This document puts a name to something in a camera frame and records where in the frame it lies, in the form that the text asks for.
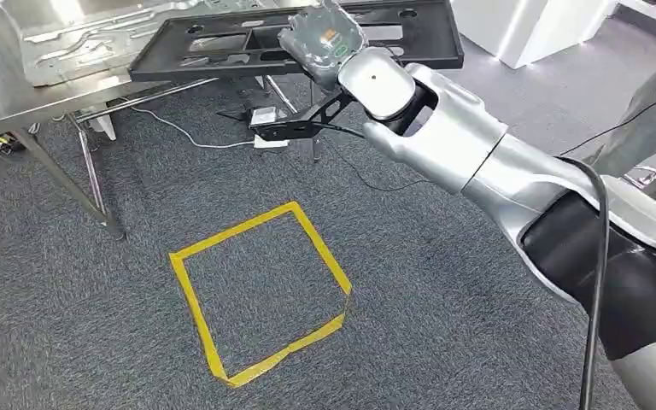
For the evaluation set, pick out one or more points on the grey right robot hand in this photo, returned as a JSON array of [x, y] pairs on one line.
[[322, 42]]

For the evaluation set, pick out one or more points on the black plastic slotted tray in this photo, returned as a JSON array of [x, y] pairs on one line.
[[215, 51]]

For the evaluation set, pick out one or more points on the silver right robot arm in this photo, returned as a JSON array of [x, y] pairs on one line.
[[503, 170]]

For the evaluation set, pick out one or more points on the white lit cabinet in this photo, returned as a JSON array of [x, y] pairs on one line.
[[526, 28]]

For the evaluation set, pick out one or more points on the pressed sheet metal part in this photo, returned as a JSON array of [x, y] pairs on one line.
[[84, 45]]

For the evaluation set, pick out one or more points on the yellow floor tape square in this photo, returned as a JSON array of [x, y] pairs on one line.
[[192, 288]]

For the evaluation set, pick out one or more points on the steel bench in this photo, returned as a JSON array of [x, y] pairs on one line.
[[0, 96]]

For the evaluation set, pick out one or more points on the person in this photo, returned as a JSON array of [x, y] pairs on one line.
[[650, 124]]

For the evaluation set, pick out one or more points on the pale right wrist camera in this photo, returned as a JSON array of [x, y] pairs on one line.
[[282, 125]]

